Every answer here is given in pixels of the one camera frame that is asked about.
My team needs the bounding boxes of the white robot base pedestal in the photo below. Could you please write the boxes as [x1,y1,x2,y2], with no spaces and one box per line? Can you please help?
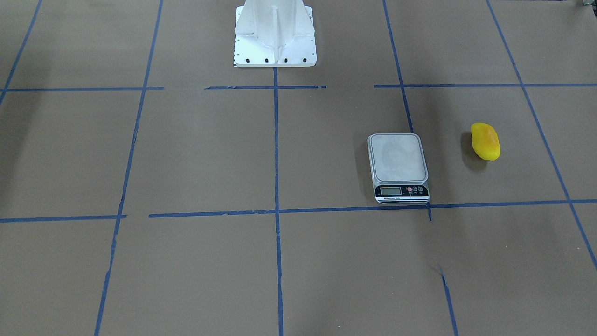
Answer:
[233,0,318,68]

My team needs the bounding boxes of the digital kitchen scale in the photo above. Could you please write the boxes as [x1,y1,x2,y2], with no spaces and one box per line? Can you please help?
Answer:
[367,133,430,205]

